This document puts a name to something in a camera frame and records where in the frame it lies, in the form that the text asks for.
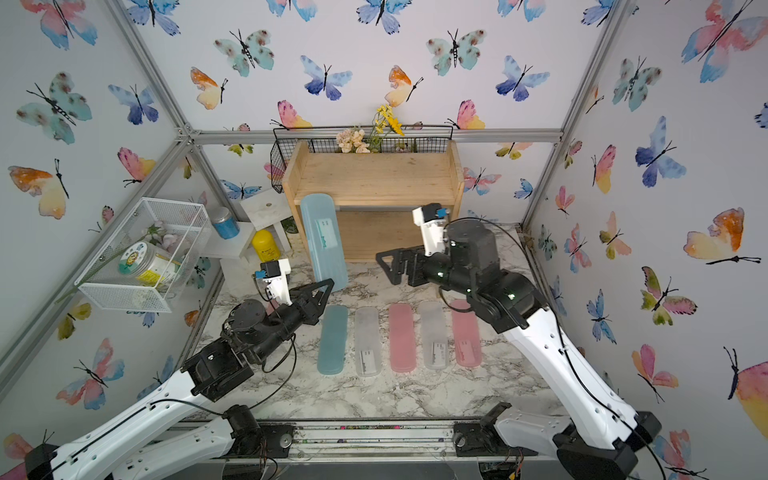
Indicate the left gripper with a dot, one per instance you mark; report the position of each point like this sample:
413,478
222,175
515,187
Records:
301,296

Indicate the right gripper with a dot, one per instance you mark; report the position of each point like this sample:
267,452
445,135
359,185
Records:
403,257

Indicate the teal case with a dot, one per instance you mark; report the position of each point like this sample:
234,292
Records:
324,240
332,345

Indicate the clear case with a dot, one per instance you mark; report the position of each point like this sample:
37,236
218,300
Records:
433,335

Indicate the clear case shelf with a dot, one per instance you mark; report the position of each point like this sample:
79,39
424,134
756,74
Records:
367,341

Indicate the pink case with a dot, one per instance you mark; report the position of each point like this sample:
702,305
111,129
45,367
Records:
402,340
466,334

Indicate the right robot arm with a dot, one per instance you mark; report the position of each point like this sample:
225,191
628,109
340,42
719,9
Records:
601,434

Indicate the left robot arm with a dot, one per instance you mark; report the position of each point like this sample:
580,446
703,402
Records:
248,337

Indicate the wooden two-tier shelf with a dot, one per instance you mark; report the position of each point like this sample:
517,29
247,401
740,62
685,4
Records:
374,194

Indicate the white step shelf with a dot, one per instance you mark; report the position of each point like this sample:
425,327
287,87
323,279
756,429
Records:
233,248

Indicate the yellow bottle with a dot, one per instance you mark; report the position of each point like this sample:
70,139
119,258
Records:
265,246

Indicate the white small stool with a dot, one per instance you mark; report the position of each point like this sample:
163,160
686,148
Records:
268,209

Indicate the blue metallic can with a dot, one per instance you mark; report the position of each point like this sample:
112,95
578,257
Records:
224,223

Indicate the pale pink flowers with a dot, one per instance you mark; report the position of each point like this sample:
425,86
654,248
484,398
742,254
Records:
352,141

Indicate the yellow flowers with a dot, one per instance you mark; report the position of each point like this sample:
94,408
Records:
384,122

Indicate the round green label jar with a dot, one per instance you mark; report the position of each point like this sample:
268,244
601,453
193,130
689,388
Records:
136,259

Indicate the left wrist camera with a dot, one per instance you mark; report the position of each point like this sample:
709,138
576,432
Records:
271,281

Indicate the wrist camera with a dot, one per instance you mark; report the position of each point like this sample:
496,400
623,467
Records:
271,281
431,219

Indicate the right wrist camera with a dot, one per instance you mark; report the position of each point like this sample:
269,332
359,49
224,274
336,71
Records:
431,219

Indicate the black wire basket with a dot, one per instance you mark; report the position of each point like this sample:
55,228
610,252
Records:
416,138

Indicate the white wire mesh box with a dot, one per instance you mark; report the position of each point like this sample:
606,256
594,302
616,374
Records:
179,231

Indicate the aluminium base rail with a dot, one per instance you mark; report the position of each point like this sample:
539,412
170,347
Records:
384,441

